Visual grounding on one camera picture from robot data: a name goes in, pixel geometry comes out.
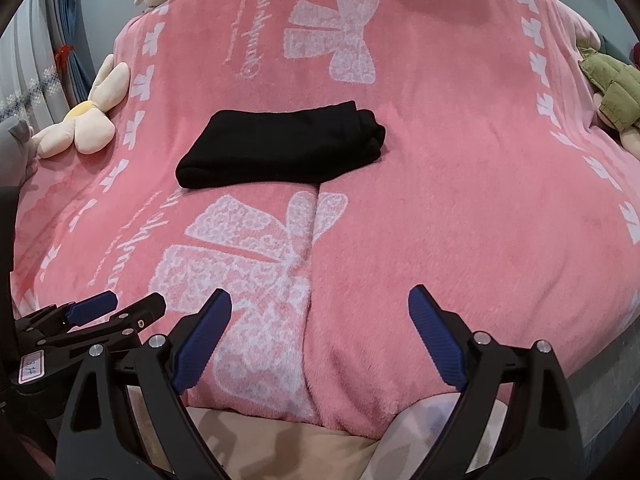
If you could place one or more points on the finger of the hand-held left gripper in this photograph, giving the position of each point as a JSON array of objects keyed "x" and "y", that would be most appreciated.
[
  {"x": 145, "y": 307},
  {"x": 92, "y": 305}
]

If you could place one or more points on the red curtain tassel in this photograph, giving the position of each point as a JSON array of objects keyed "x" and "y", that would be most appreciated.
[{"x": 64, "y": 56}]

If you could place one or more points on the cream flower plush toy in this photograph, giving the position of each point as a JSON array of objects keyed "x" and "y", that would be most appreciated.
[{"x": 92, "y": 132}]

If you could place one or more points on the grey bed frame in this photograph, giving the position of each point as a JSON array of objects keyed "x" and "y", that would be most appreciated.
[{"x": 600, "y": 385}]

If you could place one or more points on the pink bow print blanket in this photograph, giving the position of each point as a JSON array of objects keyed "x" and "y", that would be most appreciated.
[{"x": 450, "y": 185}]

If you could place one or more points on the plush toy in green jacket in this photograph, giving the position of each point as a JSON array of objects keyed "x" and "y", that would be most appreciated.
[{"x": 617, "y": 90}]

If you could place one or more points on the black pants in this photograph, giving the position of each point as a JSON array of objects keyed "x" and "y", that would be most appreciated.
[{"x": 280, "y": 145}]

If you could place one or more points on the grey and blue curtain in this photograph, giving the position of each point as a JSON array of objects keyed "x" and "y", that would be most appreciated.
[{"x": 35, "y": 45}]

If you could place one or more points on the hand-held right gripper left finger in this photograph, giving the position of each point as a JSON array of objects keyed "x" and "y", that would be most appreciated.
[{"x": 200, "y": 350}]

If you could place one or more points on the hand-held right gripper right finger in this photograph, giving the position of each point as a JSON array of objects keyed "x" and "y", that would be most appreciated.
[{"x": 440, "y": 345}]

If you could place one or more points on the beige bed sheet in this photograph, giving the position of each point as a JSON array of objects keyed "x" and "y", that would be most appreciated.
[{"x": 300, "y": 450}]

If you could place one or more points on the grey plush toy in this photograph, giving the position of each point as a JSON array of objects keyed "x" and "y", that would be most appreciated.
[{"x": 15, "y": 155}]

